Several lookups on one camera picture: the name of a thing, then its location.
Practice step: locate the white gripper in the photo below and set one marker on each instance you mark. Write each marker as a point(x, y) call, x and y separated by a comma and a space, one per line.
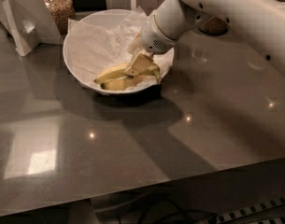
point(153, 35)

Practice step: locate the yellow banana bunch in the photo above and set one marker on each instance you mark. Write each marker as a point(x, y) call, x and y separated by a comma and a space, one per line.
point(114, 78)

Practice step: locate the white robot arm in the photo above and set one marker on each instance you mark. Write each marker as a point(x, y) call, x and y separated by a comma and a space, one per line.
point(261, 23)

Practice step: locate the white bowl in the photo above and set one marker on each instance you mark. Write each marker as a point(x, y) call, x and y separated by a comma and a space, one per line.
point(86, 62)

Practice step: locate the white crumpled paper liner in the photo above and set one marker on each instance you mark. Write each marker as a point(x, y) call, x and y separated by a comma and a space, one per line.
point(95, 44)

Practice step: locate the right glass jar of grains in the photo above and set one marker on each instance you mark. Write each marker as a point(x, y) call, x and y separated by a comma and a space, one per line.
point(214, 26)

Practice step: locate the glass jar of grains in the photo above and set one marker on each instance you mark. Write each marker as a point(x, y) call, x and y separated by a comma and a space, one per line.
point(214, 26)
point(61, 11)

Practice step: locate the left glass jar of grains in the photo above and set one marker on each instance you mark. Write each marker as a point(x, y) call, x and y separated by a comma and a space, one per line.
point(61, 11)

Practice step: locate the white folded card stand left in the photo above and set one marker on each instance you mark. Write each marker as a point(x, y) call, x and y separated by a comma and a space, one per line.
point(30, 23)

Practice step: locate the black white striped strip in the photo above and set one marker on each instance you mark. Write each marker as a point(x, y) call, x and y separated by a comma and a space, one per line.
point(260, 213)

